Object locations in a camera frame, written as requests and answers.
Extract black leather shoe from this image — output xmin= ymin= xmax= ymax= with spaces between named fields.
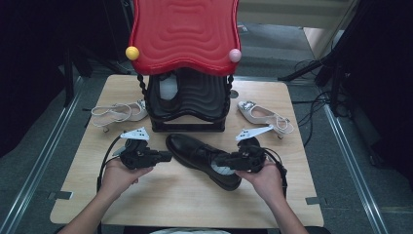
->
xmin=165 ymin=134 xmax=243 ymax=192
xmin=155 ymin=71 xmax=183 ymax=113

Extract right hand-held gripper cable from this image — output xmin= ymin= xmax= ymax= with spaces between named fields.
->
xmin=259 ymin=147 xmax=289 ymax=199

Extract left hand-held gripper cable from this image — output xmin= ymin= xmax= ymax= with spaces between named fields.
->
xmin=95 ymin=135 xmax=131 ymax=234

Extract red and black shoe rack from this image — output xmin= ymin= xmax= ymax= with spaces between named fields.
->
xmin=126 ymin=0 xmax=243 ymax=134

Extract hand-held gripper cable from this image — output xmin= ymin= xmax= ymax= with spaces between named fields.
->
xmin=259 ymin=147 xmax=289 ymax=199
xmin=95 ymin=135 xmax=131 ymax=234

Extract dark curtain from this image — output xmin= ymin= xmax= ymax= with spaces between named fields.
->
xmin=340 ymin=0 xmax=413 ymax=191
xmin=0 ymin=0 xmax=134 ymax=159

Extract white slingback heeled shoe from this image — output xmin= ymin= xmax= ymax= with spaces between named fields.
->
xmin=91 ymin=98 xmax=149 ymax=134
xmin=237 ymin=99 xmax=295 ymax=140

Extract person's left hand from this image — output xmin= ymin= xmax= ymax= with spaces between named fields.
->
xmin=100 ymin=159 xmax=154 ymax=200

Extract metal floor rail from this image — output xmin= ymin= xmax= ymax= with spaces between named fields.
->
xmin=320 ymin=103 xmax=391 ymax=234
xmin=0 ymin=76 xmax=86 ymax=234
xmin=234 ymin=76 xmax=290 ymax=83

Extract person's grey clothing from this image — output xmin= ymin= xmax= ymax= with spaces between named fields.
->
xmin=150 ymin=228 xmax=232 ymax=234

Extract person's right hand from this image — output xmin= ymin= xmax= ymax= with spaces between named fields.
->
xmin=236 ymin=160 xmax=286 ymax=204

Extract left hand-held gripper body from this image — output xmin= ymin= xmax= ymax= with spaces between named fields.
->
xmin=120 ymin=127 xmax=155 ymax=170

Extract beige wooden furniture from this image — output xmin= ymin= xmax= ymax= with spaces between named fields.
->
xmin=237 ymin=0 xmax=359 ymax=60

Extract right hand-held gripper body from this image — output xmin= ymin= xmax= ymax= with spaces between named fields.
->
xmin=235 ymin=125 xmax=275 ymax=174

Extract black floor cables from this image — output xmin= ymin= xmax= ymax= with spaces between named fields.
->
xmin=291 ymin=58 xmax=352 ymax=147

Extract black metal stand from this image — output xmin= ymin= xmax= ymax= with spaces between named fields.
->
xmin=277 ymin=32 xmax=349 ymax=118
xmin=61 ymin=45 xmax=131 ymax=108

